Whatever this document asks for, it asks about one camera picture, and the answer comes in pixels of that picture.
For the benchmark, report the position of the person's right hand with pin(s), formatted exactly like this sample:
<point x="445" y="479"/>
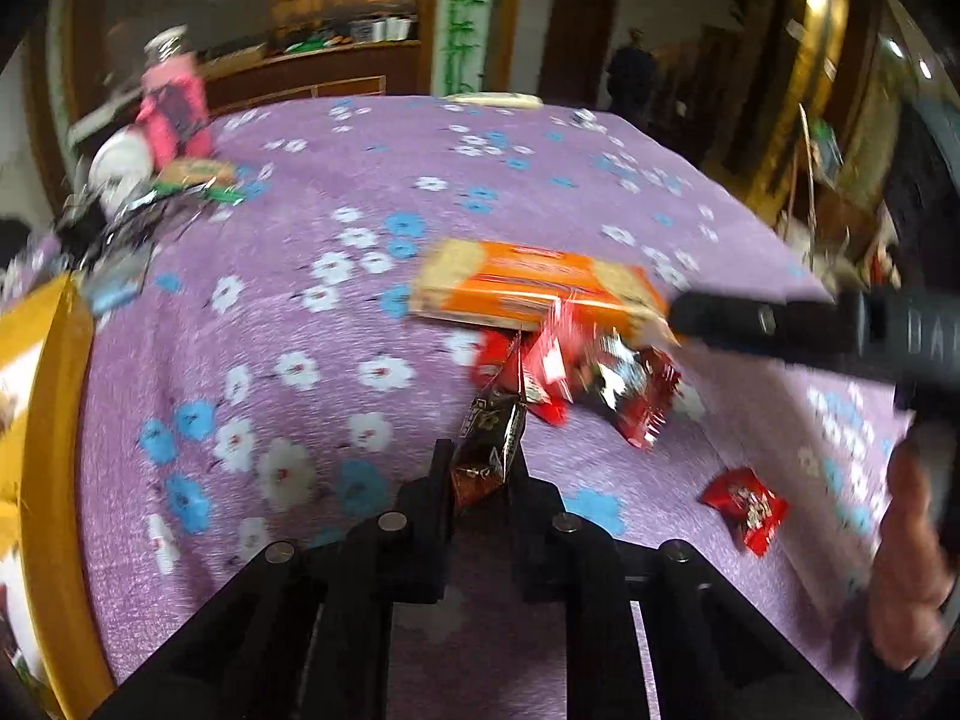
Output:
<point x="907" y="577"/>

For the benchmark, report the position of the bottle with pink knit sleeve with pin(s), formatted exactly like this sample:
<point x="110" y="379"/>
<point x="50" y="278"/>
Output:
<point x="172" y="105"/>

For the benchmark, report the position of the dark brown snack packet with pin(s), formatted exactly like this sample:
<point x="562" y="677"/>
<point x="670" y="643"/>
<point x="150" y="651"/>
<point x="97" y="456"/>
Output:
<point x="484" y="457"/>

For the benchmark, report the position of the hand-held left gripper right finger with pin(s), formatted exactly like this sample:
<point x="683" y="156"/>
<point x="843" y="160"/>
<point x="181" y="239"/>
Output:
<point x="536" y="532"/>

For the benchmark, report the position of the black and red candy packet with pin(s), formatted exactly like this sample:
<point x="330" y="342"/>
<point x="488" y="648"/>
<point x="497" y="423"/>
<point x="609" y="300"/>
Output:
<point x="609" y="379"/>

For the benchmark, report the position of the pile of foil wrappers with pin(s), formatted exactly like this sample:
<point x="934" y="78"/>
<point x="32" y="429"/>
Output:
<point x="97" y="232"/>

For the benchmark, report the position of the green snack packet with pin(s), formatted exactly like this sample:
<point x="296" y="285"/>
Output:
<point x="201" y="178"/>

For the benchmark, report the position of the cream rectangular stick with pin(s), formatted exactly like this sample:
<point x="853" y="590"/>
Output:
<point x="495" y="99"/>

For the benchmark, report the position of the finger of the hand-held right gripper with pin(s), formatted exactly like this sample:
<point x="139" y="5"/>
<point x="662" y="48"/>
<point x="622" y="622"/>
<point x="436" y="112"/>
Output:
<point x="750" y="322"/>

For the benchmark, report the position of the wooden framed glass partition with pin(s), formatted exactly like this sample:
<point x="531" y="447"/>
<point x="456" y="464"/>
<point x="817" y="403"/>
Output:
<point x="300" y="67"/>

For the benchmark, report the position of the orange biscuit packet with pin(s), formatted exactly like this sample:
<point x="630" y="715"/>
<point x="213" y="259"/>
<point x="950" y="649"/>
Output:
<point x="525" y="277"/>

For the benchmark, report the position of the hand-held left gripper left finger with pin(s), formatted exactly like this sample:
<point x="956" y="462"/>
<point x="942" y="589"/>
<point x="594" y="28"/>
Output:
<point x="427" y="532"/>

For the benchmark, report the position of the white cup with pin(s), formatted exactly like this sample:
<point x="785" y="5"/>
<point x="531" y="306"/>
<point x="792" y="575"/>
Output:
<point x="120" y="165"/>

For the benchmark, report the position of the brown wooden door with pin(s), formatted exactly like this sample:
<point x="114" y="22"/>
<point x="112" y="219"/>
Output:
<point x="579" y="37"/>

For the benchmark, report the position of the light blue packet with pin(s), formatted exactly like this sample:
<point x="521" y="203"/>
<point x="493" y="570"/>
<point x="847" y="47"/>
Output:
<point x="114" y="283"/>

